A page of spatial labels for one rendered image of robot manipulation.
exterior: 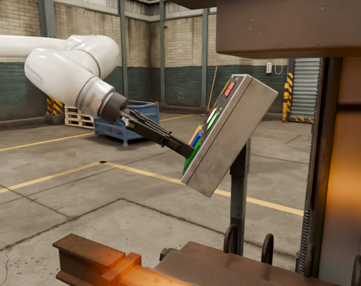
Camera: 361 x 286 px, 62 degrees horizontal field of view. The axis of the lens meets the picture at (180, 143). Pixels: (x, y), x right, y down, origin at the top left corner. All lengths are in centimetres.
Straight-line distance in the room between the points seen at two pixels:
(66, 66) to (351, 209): 62
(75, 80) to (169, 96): 966
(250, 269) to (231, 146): 35
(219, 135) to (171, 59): 965
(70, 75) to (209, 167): 38
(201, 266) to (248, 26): 27
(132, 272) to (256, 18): 25
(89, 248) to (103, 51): 61
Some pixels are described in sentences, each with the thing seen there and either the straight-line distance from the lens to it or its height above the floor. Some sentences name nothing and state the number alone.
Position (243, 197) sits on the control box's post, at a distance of 87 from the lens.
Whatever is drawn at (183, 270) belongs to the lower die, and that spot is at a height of 99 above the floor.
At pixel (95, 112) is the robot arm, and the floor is 111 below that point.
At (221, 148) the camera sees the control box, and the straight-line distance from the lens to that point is 67.
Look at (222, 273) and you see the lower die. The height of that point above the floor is 99.
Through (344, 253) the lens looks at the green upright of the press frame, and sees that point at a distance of 44.
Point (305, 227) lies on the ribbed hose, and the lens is 59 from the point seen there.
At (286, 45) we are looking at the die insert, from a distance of 17.
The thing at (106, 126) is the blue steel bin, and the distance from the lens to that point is 578.
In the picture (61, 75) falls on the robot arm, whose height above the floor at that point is 120.
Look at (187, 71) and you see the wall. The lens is 990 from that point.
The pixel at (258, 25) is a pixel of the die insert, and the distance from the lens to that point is 17.
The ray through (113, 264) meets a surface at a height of 102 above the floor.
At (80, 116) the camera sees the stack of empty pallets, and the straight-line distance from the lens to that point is 748.
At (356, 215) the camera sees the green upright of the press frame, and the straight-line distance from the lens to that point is 42.
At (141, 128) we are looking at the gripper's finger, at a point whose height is 108.
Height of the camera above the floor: 120
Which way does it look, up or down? 13 degrees down
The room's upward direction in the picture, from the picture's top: straight up
